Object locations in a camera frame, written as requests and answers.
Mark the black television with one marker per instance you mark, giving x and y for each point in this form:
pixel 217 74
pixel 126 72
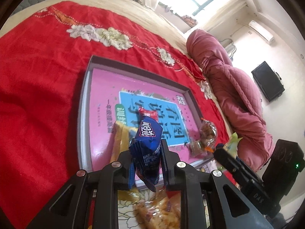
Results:
pixel 268 81

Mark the grey cardboard box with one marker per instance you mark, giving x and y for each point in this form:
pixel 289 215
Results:
pixel 133 67

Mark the small pink cloth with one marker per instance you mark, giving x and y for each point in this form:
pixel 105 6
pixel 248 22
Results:
pixel 190 20

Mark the red floral blanket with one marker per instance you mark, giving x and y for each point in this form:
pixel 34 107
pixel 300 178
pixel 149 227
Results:
pixel 43 88

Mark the white air conditioner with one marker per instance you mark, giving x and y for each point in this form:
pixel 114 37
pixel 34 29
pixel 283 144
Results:
pixel 261 31

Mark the blue snack packet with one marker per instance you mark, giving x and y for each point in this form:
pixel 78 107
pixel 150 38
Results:
pixel 147 148

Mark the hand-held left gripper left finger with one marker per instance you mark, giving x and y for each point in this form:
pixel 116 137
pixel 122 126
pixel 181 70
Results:
pixel 124 163

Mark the yellow snack packet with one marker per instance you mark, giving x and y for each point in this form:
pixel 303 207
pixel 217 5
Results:
pixel 120 138

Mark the light green snack packet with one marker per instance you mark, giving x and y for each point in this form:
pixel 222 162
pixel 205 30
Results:
pixel 232 143

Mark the pink quilt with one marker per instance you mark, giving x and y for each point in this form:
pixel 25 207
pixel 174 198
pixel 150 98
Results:
pixel 228 88

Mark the red snack packet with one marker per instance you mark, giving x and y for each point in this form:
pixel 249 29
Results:
pixel 147 112

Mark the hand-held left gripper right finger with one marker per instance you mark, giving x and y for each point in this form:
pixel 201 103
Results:
pixel 166 158

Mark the clear bag of brown cookies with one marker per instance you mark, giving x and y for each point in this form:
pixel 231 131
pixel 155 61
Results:
pixel 207 132

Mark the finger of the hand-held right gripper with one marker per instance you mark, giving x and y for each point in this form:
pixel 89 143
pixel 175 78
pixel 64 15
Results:
pixel 220 146
pixel 228 161

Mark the clear bag of yellow chips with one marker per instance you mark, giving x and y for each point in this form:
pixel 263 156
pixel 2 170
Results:
pixel 157 210

